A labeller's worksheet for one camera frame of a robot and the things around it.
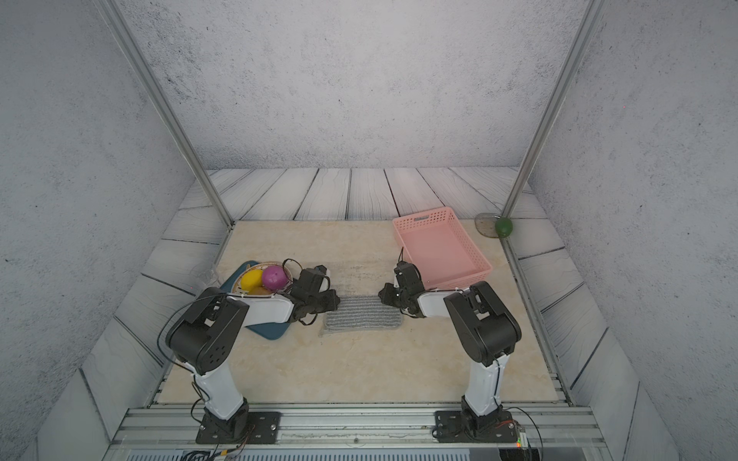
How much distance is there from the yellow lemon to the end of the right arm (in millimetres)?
443

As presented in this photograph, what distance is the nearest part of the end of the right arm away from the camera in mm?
740

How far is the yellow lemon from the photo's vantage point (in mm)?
980
